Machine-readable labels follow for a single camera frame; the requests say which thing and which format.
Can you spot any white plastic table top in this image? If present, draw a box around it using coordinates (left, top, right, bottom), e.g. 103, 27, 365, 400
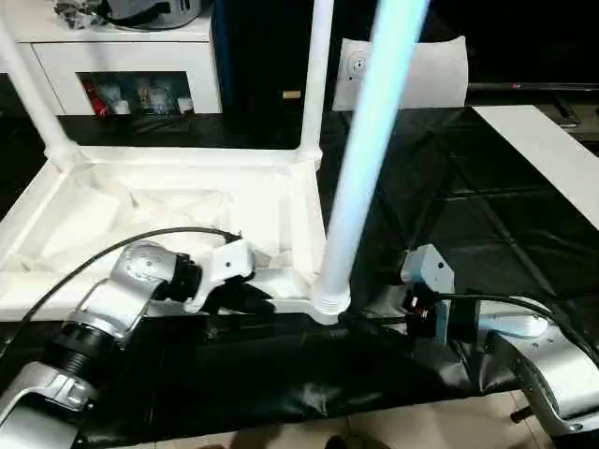
0, 145, 353, 326

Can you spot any black right robot foot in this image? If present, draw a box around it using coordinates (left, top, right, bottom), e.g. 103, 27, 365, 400
324, 432, 368, 449

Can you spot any black metal stand leg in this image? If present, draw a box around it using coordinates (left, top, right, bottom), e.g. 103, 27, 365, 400
509, 404, 536, 424

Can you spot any white flat board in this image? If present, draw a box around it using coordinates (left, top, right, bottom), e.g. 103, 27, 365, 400
472, 105, 599, 231

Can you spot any white cushion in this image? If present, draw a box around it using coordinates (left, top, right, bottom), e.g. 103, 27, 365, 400
333, 36, 469, 111

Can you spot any red bottle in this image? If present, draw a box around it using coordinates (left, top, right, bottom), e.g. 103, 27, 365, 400
82, 80, 104, 115

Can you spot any white cabinet with glass doors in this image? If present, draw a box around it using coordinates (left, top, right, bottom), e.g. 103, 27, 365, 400
0, 0, 224, 117

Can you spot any grey clutter on cabinet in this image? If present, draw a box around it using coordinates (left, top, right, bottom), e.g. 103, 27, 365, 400
54, 0, 214, 31

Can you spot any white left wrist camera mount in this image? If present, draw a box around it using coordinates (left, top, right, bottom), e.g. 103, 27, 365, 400
183, 239, 256, 315

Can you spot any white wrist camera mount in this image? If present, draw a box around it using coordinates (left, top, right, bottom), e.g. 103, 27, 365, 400
183, 239, 256, 315
401, 245, 458, 347

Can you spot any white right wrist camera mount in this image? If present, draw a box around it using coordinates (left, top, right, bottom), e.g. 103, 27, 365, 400
401, 245, 458, 347

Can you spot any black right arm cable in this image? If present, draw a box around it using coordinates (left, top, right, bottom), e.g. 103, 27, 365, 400
435, 292, 599, 368

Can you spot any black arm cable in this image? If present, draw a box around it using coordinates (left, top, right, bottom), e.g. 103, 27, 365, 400
0, 227, 242, 358
435, 292, 599, 368

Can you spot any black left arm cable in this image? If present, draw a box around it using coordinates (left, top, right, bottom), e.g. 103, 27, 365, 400
0, 227, 242, 358

